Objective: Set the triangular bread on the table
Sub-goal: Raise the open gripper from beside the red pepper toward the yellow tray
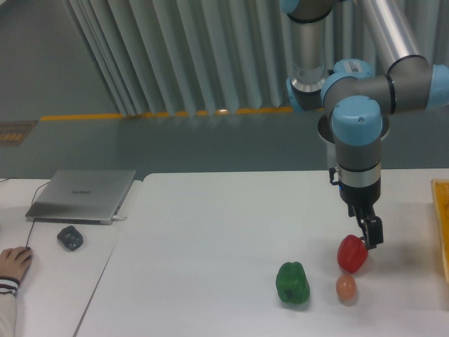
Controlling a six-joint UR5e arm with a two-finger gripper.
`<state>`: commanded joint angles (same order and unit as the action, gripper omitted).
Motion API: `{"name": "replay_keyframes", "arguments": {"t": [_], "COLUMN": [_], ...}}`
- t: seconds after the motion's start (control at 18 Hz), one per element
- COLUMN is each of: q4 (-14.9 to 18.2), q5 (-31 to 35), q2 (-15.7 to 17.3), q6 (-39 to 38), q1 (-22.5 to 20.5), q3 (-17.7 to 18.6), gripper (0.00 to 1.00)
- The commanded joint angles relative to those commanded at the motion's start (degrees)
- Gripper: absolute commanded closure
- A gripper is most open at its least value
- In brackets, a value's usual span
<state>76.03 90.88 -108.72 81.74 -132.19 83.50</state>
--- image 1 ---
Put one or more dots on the white pleated curtain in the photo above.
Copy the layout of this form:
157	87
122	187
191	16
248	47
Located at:
189	57

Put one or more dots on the striped sleeve forearm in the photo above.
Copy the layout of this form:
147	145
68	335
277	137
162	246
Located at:
9	287

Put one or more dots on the person's hand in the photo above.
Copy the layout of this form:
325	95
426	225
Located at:
12	265

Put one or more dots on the brown egg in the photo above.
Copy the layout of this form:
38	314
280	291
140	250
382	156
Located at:
345	287

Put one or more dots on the silver closed laptop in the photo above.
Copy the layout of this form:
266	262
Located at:
91	197

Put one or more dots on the green bell pepper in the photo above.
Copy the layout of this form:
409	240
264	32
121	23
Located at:
292	284

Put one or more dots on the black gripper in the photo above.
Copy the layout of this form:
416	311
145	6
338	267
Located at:
360	201

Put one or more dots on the small black device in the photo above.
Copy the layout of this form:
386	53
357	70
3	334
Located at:
70	238

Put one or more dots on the red bell pepper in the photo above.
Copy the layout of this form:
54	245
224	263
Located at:
351	254

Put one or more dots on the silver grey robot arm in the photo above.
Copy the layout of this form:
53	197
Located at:
356	102

